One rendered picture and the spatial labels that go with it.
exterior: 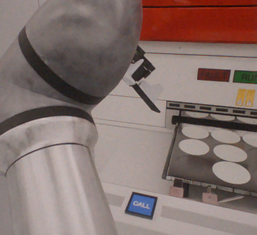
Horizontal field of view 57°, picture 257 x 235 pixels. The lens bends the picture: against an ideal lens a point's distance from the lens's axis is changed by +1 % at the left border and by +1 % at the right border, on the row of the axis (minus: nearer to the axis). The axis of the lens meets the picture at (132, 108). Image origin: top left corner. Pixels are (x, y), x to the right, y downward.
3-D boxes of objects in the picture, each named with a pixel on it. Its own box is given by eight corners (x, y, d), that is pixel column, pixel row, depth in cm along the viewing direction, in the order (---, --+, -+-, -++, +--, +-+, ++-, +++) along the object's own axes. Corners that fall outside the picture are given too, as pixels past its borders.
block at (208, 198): (201, 200, 60) (202, 191, 59) (215, 203, 59) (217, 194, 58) (201, 226, 53) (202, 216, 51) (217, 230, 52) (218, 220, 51)
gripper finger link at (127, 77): (143, 56, 45) (136, 52, 53) (120, 76, 45) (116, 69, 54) (153, 68, 46) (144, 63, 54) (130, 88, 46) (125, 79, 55)
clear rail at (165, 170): (175, 123, 98) (176, 120, 98) (179, 124, 98) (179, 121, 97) (160, 180, 65) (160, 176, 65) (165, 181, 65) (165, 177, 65)
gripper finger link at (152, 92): (174, 100, 57) (150, 71, 57) (156, 115, 58) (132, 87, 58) (173, 100, 61) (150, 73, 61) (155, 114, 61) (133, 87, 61)
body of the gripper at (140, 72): (146, 52, 53) (121, 28, 60) (117, 77, 54) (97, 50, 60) (157, 70, 59) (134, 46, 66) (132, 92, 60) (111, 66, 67)
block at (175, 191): (169, 194, 62) (170, 185, 61) (182, 196, 61) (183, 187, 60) (165, 218, 55) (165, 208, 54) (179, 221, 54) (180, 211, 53)
